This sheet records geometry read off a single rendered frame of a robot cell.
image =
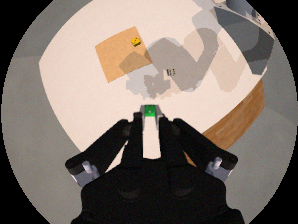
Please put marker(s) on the orange mat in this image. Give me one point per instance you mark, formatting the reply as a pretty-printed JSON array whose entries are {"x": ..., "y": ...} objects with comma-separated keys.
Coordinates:
[{"x": 118, "y": 56}]

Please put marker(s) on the yellow die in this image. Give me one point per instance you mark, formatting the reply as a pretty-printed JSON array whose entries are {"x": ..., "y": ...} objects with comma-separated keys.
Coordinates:
[{"x": 135, "y": 41}]

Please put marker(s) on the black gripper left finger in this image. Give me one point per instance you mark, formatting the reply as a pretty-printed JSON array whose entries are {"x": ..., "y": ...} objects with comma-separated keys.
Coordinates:
[{"x": 96, "y": 159}]

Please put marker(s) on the green die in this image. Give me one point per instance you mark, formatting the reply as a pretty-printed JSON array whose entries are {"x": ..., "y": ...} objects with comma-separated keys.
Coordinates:
[{"x": 149, "y": 110}]

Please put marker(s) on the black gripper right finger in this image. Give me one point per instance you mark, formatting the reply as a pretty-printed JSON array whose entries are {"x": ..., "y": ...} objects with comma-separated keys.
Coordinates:
[{"x": 204, "y": 154}]

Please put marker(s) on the grey die with black pips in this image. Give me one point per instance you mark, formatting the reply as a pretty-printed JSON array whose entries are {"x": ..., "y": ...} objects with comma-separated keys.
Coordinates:
[{"x": 171, "y": 71}]

